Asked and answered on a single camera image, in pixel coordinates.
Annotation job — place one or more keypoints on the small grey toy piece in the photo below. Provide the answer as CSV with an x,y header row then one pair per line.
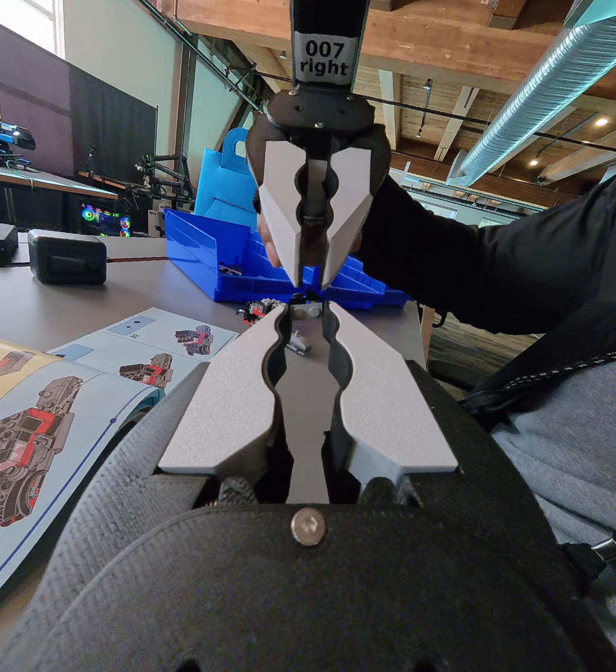
x,y
298,344

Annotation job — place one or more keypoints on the silver air duct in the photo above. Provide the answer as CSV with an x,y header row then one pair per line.
x,y
539,89

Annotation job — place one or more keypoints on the person's black jacket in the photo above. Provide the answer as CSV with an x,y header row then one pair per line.
x,y
549,362

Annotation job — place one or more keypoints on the brown desk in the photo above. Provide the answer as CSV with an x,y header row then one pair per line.
x,y
129,294

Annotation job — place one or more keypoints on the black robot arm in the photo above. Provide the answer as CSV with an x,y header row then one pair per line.
x,y
166,173

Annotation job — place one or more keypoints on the grey toy brick assembly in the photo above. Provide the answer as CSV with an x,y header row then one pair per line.
x,y
308,311

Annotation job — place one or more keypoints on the toy brick truck model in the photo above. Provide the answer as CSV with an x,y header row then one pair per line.
x,y
258,309

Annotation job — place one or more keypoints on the black rectangular device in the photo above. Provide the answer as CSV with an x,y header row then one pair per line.
x,y
66,257

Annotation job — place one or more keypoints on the toy instruction booklet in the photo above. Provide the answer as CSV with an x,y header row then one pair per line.
x,y
50,420

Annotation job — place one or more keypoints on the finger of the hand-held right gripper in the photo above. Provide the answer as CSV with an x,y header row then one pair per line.
x,y
281,199
350,199

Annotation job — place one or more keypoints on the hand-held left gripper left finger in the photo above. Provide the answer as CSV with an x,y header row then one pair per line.
x,y
218,414

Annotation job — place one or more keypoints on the person's right hand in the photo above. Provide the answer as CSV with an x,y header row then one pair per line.
x,y
270,244

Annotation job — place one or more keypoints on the light blue felt bag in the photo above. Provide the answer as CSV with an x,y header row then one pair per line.
x,y
224,178

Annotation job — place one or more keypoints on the computer with rainbow fans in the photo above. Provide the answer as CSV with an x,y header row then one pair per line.
x,y
106,219

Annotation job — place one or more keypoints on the person's grey shirt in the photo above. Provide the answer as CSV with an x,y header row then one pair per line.
x,y
575,462

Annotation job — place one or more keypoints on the dark hanging panel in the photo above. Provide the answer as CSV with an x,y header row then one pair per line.
x,y
103,115

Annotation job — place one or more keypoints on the thin metal ceiling pipe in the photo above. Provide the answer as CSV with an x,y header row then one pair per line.
x,y
444,113

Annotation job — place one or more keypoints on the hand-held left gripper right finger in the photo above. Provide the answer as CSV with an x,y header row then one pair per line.
x,y
397,414

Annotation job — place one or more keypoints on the robot arm with green lights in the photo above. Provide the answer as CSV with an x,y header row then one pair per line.
x,y
3,131

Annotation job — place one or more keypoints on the wooden background table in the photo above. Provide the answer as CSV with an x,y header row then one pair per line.
x,y
40,181

